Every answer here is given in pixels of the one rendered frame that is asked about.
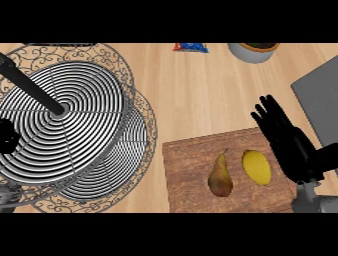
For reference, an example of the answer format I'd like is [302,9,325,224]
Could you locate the brown-green pear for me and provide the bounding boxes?
[207,148,237,198]

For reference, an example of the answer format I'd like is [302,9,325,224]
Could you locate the silver wire tiered basket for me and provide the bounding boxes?
[0,42,160,214]

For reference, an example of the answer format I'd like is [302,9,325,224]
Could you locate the yellow lemon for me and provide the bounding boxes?
[241,149,273,187]

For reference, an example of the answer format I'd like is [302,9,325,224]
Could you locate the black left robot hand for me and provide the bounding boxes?
[0,118,21,155]

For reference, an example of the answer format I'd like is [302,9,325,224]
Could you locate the red and blue snack bag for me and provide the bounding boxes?
[172,42,211,54]

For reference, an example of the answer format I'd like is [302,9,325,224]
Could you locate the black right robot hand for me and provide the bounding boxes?
[250,94,338,184]

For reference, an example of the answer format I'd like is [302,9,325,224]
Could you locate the brown wooden cutting board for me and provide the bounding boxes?
[161,126,300,214]

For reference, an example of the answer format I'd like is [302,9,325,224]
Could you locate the grey box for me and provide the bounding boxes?
[290,48,338,208]

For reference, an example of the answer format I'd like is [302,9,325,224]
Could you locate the white pot with brown rim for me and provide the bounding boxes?
[226,42,282,65]

